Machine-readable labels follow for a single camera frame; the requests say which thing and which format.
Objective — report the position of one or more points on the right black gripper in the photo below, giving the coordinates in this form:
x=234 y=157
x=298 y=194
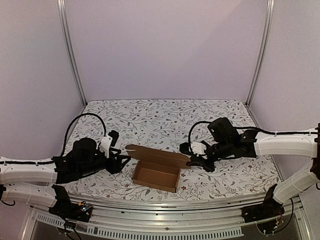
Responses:
x=203 y=155

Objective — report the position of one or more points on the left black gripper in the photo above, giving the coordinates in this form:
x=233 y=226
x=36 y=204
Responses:
x=114 y=166

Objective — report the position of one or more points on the brown cardboard box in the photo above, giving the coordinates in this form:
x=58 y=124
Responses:
x=157 y=169

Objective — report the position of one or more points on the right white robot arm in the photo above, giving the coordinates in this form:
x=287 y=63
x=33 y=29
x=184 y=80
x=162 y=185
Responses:
x=290 y=143

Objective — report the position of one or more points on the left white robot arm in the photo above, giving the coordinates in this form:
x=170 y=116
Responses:
x=41 y=181

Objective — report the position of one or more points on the floral patterned table mat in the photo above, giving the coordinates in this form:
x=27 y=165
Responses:
x=164 y=124

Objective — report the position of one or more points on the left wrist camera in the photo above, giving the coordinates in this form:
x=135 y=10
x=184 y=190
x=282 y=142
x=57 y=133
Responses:
x=87 y=146

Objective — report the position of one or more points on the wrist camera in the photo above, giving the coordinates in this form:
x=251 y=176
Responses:
x=222 y=131
x=87 y=146

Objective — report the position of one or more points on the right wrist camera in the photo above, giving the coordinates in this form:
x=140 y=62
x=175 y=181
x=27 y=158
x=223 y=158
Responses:
x=222 y=131

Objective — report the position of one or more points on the front aluminium rail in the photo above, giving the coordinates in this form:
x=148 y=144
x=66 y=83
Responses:
x=209 y=219

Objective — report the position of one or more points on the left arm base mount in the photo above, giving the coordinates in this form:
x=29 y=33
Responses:
x=65 y=209

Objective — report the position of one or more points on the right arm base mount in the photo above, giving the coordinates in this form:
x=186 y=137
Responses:
x=267 y=209

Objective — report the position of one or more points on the left aluminium frame post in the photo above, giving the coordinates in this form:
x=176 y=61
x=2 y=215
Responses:
x=62 y=11

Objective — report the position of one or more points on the aluminium frame post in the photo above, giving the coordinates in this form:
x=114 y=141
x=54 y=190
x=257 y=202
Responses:
x=262 y=52
x=62 y=11

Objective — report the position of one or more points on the right aluminium frame post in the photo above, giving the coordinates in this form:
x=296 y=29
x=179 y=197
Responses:
x=262 y=52

